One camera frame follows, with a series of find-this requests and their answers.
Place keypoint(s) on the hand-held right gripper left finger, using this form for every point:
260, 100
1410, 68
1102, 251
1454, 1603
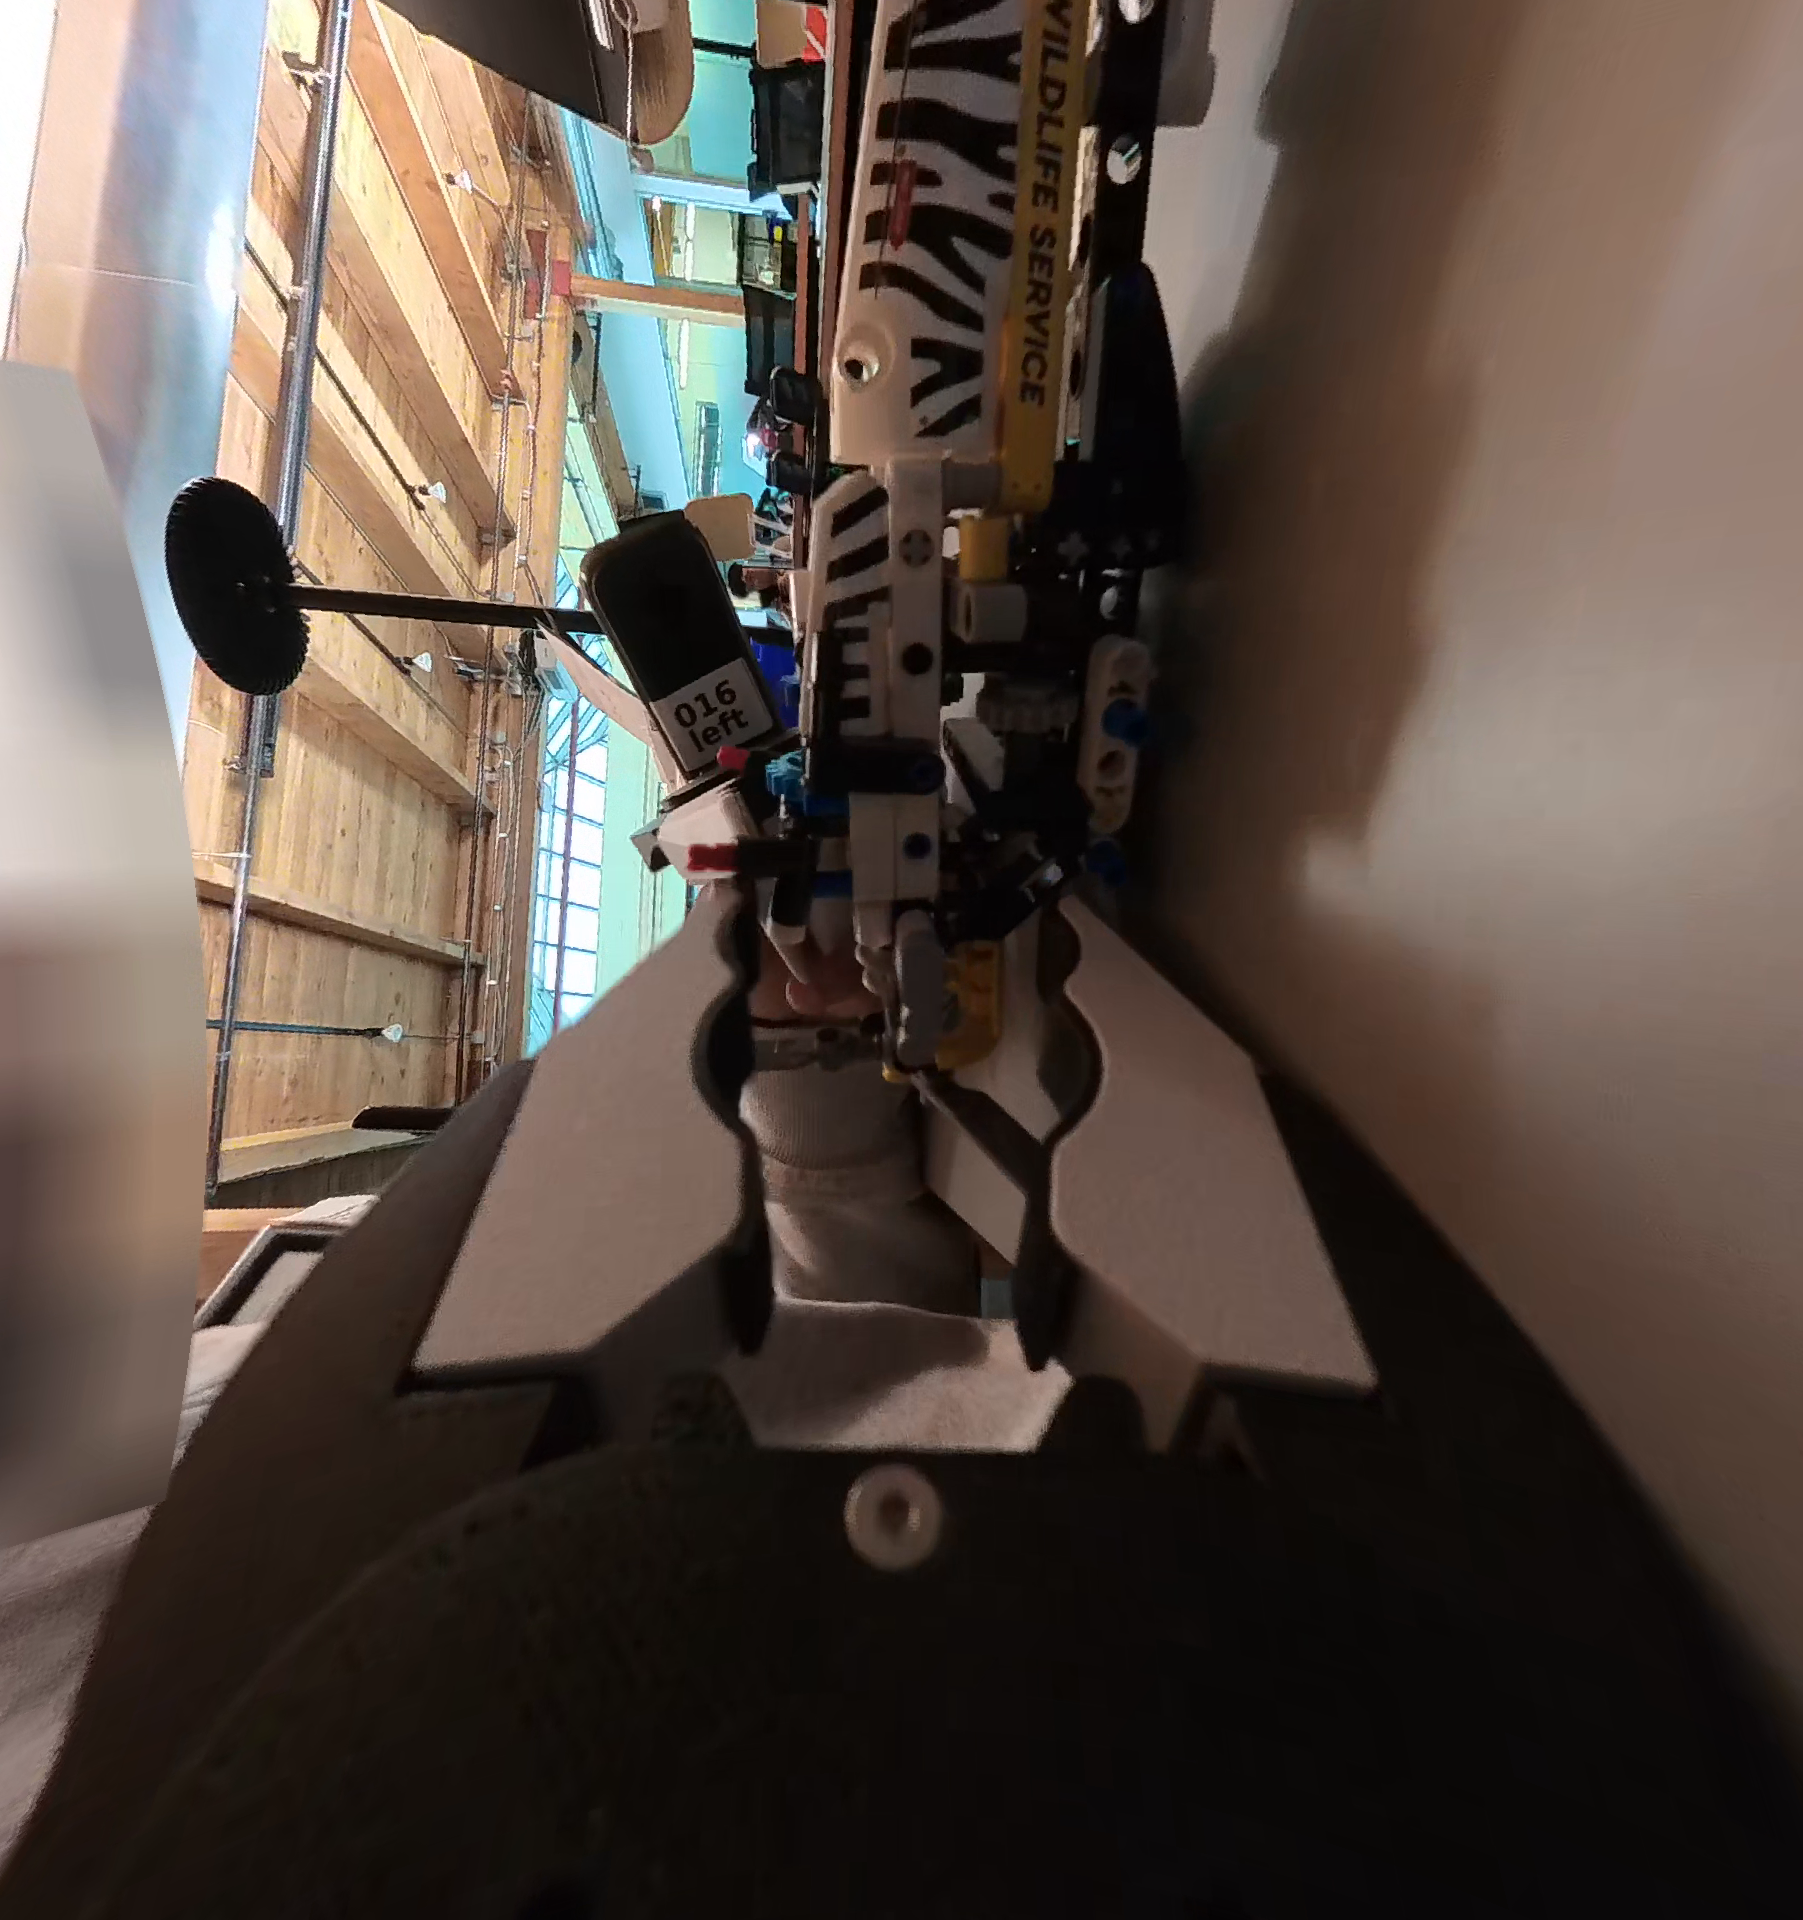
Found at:
585, 1184

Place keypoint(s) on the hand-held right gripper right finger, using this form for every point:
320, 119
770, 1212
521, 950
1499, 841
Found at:
1215, 1216

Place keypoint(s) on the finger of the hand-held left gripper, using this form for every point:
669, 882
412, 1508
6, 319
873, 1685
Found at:
709, 821

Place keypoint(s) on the zebra striped lego helicopter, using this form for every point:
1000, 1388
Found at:
911, 223

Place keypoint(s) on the person's left forearm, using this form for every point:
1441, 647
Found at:
838, 1184

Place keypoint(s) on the person's left hand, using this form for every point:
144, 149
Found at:
824, 989

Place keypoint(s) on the black round-top pole stand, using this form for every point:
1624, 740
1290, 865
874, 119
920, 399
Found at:
229, 585

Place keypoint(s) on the dark display screen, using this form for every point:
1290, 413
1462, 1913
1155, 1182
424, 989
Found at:
513, 45

